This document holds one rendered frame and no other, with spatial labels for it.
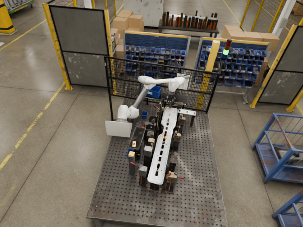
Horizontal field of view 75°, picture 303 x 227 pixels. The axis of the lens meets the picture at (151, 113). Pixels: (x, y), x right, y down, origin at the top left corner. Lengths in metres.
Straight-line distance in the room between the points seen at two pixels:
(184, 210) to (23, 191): 2.53
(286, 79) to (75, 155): 4.73
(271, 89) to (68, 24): 4.70
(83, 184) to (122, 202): 1.18
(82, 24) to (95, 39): 0.37
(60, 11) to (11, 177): 3.16
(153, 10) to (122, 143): 6.94
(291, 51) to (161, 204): 3.89
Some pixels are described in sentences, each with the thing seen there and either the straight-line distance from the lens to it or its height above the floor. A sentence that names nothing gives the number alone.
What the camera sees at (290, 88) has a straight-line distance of 5.57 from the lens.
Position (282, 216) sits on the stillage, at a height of 0.16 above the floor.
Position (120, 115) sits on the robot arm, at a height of 1.00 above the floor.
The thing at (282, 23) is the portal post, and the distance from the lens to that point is 6.87.
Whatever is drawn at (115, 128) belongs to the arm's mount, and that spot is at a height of 0.89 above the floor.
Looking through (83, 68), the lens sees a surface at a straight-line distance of 5.06.
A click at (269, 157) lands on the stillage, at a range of 4.32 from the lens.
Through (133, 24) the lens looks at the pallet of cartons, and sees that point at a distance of 7.13.
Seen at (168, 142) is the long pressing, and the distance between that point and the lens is 2.75.
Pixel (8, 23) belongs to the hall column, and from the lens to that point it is 9.62.
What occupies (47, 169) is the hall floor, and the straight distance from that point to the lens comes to 3.99.
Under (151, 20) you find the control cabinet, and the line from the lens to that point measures 9.26.
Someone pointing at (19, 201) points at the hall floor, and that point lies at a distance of 3.86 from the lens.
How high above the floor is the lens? 3.11
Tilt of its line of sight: 43 degrees down
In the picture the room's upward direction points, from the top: 4 degrees clockwise
